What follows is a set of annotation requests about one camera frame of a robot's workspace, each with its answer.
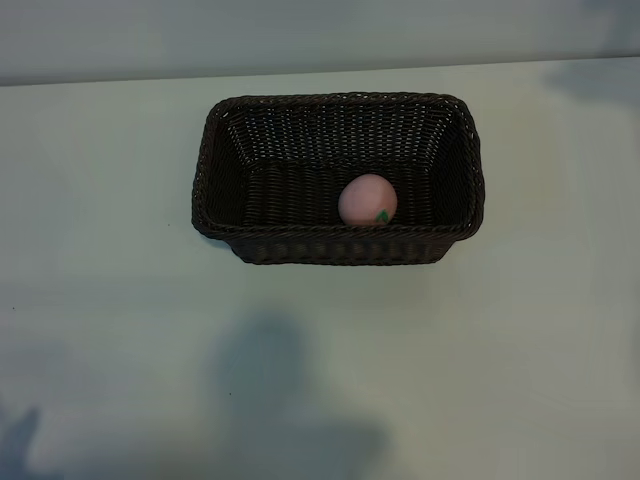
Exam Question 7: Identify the pink peach with green leaf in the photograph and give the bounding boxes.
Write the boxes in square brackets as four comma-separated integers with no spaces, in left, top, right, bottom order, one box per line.
[338,173,399,226]

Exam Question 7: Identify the dark brown woven basket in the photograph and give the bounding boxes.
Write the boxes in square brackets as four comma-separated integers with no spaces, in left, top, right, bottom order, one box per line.
[189,91,486,266]

